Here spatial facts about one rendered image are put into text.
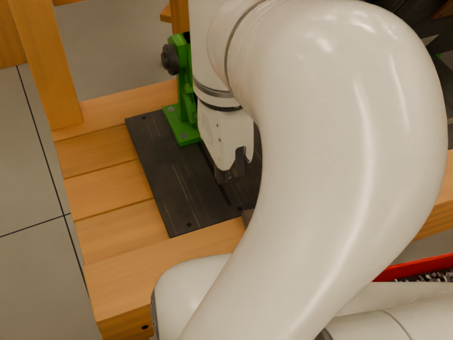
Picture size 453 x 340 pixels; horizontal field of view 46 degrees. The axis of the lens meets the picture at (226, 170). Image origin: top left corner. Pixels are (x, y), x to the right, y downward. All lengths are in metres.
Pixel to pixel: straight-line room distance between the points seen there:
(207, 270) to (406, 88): 0.43
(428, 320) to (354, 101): 0.11
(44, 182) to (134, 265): 1.49
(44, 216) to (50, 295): 0.40
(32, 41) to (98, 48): 2.00
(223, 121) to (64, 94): 0.85
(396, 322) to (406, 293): 0.08
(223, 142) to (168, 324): 0.23
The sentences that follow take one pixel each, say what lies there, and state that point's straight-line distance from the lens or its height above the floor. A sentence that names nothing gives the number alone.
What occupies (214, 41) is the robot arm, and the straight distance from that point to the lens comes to 0.42.
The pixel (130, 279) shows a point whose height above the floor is 0.90.
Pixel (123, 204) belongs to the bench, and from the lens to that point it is 1.31.
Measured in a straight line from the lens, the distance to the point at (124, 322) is 1.16.
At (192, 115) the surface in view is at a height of 0.98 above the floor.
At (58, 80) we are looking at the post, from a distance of 1.43.
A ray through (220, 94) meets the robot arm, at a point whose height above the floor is 1.48.
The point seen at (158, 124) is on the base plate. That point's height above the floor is 0.90.
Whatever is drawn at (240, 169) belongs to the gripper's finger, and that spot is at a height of 1.36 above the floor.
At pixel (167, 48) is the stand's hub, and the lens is 1.28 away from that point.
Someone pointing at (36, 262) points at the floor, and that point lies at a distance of 2.36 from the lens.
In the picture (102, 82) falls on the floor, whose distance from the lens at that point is 3.08.
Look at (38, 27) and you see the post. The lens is 1.34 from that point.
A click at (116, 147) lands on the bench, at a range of 1.44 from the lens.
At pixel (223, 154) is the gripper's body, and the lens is 0.69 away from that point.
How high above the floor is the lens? 1.89
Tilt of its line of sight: 48 degrees down
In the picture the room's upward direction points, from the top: straight up
